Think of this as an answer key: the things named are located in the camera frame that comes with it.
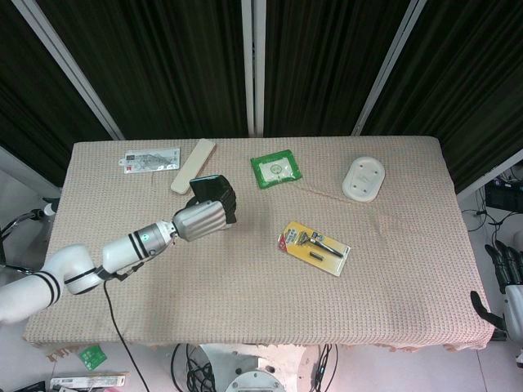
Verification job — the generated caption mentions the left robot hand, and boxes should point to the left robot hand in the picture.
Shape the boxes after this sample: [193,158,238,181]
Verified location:
[172,175,239,243]

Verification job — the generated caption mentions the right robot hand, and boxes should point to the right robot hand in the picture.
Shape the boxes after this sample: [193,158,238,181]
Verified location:
[469,240,523,341]

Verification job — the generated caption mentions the black smartphone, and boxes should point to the black smartphone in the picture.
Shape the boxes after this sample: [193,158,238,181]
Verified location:
[189,174,225,202]

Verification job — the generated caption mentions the round silver robot base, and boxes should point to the round silver robot base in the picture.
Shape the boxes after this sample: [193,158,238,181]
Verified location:
[224,345,288,392]

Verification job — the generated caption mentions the beige flat stick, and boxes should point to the beige flat stick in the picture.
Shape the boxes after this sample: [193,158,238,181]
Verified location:
[170,138,217,194]

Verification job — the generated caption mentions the white blister pack card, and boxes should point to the white blister pack card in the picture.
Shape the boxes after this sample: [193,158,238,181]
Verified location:
[118,146,182,176]

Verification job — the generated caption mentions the pink waffle tablecloth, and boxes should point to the pink waffle tablecloth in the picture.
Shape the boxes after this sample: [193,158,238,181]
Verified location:
[22,136,494,352]

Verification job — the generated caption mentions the green wet wipes pack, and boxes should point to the green wet wipes pack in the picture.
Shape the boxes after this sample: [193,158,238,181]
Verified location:
[249,149,304,189]

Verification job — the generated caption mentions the razor in yellow blister pack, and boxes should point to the razor in yellow blister pack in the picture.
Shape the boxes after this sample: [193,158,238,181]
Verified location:
[277,220,352,278]

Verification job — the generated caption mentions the black pleated curtain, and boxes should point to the black pleated curtain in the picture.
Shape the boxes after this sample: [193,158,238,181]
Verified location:
[263,0,418,138]
[36,0,250,140]
[359,0,523,193]
[0,0,115,187]

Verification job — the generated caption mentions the white oval soap dish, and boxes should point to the white oval soap dish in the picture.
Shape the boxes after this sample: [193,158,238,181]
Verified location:
[342,155,387,204]

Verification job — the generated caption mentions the green circuit board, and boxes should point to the green circuit board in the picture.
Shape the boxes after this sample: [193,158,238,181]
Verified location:
[77,345,108,372]

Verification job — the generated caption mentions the long white printed box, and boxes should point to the long white printed box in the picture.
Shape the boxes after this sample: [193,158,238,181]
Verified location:
[49,371,129,390]

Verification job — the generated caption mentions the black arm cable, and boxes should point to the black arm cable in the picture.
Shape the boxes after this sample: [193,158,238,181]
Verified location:
[101,277,153,392]

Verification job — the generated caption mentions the black cable bundle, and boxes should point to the black cable bundle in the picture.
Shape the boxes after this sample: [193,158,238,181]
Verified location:
[170,342,220,392]

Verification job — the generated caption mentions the white upright frame post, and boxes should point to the white upright frame post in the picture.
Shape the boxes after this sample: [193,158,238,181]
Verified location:
[240,0,267,138]

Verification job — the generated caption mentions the metal tube chair frame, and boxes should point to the metal tube chair frame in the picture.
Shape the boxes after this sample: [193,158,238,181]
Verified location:
[0,197,60,274]

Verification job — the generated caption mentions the black floor cable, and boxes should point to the black floor cable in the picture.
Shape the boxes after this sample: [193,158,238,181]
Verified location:
[311,344,340,390]

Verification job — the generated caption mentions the white slanted frame post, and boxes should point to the white slanted frame post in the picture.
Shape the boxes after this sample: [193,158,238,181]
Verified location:
[11,0,124,140]
[350,0,429,136]

